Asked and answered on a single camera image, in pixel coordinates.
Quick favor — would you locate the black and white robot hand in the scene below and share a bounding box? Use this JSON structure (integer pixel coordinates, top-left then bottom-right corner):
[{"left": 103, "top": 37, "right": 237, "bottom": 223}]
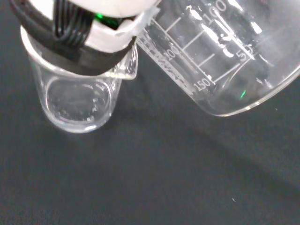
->
[{"left": 9, "top": 0, "right": 163, "bottom": 76}]

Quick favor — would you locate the black bench cloth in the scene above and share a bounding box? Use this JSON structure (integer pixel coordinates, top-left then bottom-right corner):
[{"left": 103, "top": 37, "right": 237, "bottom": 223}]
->
[{"left": 0, "top": 0, "right": 300, "bottom": 225}]

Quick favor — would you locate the clear empty glass beaker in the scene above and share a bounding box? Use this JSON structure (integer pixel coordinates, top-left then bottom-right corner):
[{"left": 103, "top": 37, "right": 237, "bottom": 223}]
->
[{"left": 22, "top": 42, "right": 139, "bottom": 134}]

